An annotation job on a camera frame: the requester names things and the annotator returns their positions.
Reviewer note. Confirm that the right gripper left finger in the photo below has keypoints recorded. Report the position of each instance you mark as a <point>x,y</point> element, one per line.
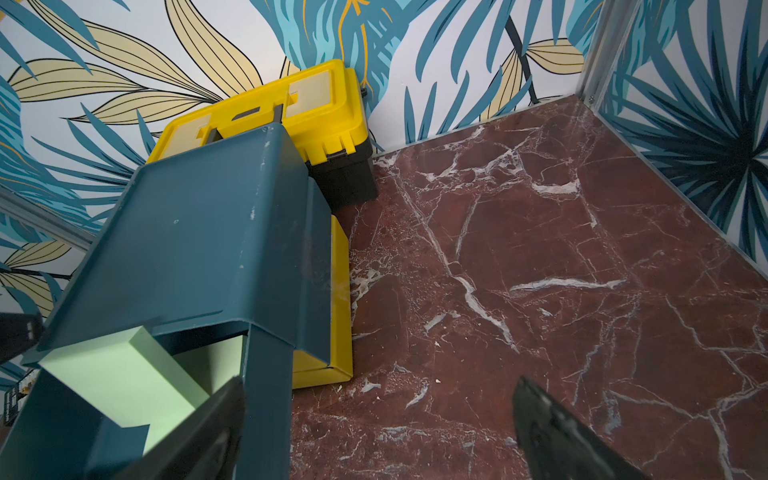
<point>204,446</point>

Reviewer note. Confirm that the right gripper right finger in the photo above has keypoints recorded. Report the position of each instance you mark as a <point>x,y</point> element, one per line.
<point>556,445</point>

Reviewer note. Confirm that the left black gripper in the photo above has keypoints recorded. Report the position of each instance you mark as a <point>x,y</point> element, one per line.
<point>18,333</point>

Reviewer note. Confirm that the green sticky note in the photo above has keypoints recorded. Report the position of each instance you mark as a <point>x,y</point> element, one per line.
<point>134,381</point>

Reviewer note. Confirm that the teal yellow drawer cabinet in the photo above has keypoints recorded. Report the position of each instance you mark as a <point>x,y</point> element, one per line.
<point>232,238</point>

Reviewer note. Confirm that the black charger board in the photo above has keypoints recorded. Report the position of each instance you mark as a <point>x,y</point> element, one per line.
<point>14,393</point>

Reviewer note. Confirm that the yellow black toolbox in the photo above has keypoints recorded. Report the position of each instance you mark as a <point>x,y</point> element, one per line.
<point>322,110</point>

